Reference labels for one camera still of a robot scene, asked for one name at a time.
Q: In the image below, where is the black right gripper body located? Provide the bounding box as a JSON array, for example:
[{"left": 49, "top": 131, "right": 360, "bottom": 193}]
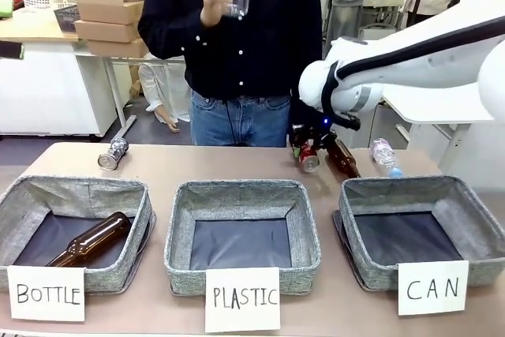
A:
[{"left": 290, "top": 122, "right": 337, "bottom": 152}]

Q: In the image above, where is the red drink can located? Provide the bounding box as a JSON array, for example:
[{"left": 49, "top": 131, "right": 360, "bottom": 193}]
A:
[{"left": 298, "top": 144, "right": 320, "bottom": 174}]

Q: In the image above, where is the person's right forearm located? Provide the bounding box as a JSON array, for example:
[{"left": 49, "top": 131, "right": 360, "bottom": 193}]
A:
[{"left": 137, "top": 7, "right": 222, "bottom": 62}]

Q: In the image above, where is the dark mesh basket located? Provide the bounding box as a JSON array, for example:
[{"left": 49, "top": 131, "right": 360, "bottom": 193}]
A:
[{"left": 52, "top": 4, "right": 81, "bottom": 33}]

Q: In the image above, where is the grey fabric basket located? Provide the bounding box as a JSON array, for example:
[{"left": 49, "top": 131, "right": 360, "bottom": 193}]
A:
[
  {"left": 0, "top": 174, "right": 154, "bottom": 293},
  {"left": 339, "top": 174, "right": 505, "bottom": 290},
  {"left": 163, "top": 179, "right": 322, "bottom": 296}
]

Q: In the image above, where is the crushed silver drink can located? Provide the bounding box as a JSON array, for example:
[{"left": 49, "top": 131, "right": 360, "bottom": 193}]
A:
[{"left": 97, "top": 137, "right": 130, "bottom": 172}]

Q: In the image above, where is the paper label reading can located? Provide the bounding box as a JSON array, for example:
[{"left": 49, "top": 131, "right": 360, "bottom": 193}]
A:
[{"left": 397, "top": 260, "right": 470, "bottom": 316}]

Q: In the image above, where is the brown glass bottle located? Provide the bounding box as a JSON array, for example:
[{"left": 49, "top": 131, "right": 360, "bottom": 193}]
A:
[
  {"left": 46, "top": 212, "right": 133, "bottom": 268},
  {"left": 325, "top": 137, "right": 362, "bottom": 179}
]

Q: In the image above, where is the white background desk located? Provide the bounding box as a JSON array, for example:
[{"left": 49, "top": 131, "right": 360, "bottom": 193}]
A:
[{"left": 0, "top": 7, "right": 138, "bottom": 139}]

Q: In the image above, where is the crushed clear plastic bottle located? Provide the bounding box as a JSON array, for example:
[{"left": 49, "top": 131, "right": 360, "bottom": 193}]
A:
[{"left": 369, "top": 137, "right": 404, "bottom": 179}]

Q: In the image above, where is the person in dark shirt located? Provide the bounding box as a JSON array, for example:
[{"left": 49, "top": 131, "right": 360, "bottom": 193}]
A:
[{"left": 137, "top": 0, "right": 325, "bottom": 148}]

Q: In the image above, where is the flat closed cardboard box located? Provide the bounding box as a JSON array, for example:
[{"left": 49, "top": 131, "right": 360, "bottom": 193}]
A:
[
  {"left": 73, "top": 19, "right": 140, "bottom": 44},
  {"left": 85, "top": 38, "right": 151, "bottom": 59}
]

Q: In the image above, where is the open cardboard box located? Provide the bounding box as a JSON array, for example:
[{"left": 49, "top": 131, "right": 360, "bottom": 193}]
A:
[{"left": 75, "top": 0, "right": 145, "bottom": 26}]

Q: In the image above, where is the white side table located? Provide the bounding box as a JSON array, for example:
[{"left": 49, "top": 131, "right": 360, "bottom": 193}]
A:
[{"left": 381, "top": 90, "right": 495, "bottom": 174}]

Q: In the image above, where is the seated person in white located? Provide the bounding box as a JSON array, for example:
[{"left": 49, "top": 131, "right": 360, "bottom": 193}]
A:
[{"left": 137, "top": 51, "right": 193, "bottom": 133}]

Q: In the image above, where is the paper label reading plastic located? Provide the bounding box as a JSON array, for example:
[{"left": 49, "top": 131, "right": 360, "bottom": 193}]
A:
[{"left": 204, "top": 267, "right": 282, "bottom": 334}]

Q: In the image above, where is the paper label reading bottle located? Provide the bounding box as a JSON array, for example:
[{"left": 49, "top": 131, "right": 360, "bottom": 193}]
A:
[{"left": 6, "top": 264, "right": 87, "bottom": 323}]

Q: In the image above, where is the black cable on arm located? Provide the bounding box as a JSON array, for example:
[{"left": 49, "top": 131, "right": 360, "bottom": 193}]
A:
[{"left": 320, "top": 16, "right": 505, "bottom": 131}]

